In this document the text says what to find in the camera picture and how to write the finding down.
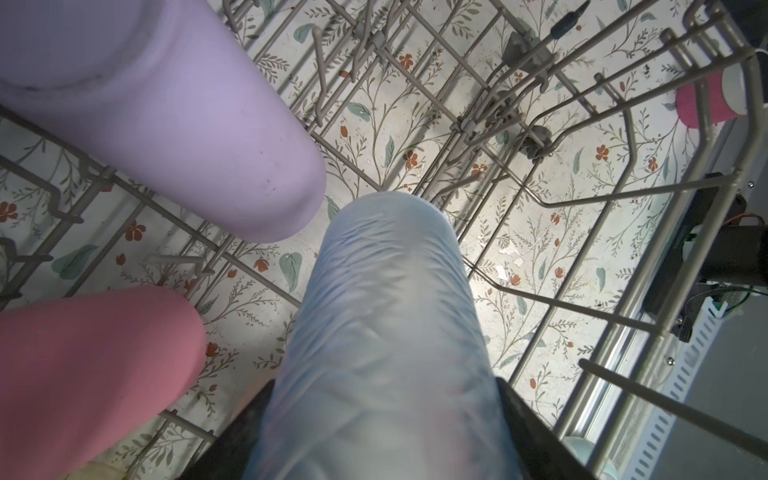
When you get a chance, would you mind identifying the grey wire dish rack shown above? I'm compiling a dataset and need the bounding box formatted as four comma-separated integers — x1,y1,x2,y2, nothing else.
1,1,741,479

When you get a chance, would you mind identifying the clear blue cup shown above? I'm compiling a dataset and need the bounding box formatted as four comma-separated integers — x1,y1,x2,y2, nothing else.
246,192,522,479

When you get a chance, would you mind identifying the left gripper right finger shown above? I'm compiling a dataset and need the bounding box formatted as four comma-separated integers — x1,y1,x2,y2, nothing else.
495,377,594,480

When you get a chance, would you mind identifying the white mint clock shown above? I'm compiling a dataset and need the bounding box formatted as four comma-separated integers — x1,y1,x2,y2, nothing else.
561,436,619,480

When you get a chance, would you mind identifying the lilac cup front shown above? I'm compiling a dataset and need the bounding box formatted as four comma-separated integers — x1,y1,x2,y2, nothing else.
1,1,326,243

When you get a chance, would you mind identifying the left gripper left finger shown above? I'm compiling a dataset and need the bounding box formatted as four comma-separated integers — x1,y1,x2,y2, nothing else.
180,379,275,480

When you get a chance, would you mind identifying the pink cup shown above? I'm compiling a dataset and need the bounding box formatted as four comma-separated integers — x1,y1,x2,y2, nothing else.
1,286,206,479

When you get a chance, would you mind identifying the pink tape roll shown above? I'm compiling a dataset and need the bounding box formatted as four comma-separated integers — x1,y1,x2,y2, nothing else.
674,65,747,129

